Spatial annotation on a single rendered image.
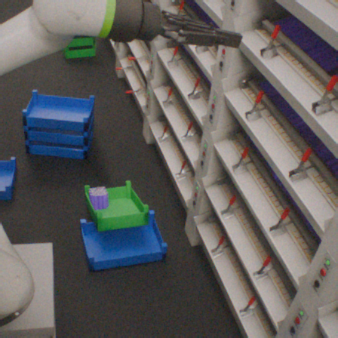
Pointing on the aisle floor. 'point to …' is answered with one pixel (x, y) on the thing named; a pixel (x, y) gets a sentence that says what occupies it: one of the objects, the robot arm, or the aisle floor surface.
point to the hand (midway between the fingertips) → (225, 38)
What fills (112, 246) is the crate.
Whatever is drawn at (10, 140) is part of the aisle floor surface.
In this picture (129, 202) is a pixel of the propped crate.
